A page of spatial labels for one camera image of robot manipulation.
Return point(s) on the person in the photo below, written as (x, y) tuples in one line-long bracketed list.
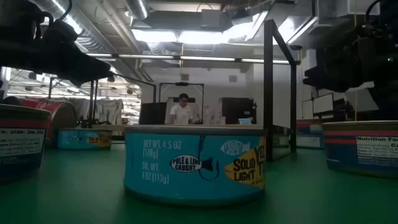
[(181, 113)]

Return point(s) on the small lit laptop screen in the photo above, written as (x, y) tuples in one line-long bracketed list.
[(245, 121)]

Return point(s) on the large whiteboard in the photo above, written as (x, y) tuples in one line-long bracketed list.
[(323, 103)]

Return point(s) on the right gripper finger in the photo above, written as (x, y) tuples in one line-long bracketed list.
[(328, 86), (326, 73)]

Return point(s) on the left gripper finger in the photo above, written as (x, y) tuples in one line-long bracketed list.
[(87, 67), (79, 82)]

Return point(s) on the wooden shelf black metal frame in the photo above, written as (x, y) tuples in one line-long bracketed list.
[(268, 93)]

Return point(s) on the silver ventilation duct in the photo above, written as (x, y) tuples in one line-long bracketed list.
[(90, 42)]

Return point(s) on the black cabinet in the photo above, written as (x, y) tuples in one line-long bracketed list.
[(237, 109)]

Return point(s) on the teal tuna can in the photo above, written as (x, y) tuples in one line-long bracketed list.
[(186, 168), (81, 140)]

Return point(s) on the small whiteboard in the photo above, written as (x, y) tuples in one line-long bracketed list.
[(307, 109)]

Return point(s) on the ceiling strip light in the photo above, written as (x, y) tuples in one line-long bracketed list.
[(146, 56)]

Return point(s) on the white hanging cloth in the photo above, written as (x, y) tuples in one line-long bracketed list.
[(109, 110)]

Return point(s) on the dark monitor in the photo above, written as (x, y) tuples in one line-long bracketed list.
[(152, 113)]

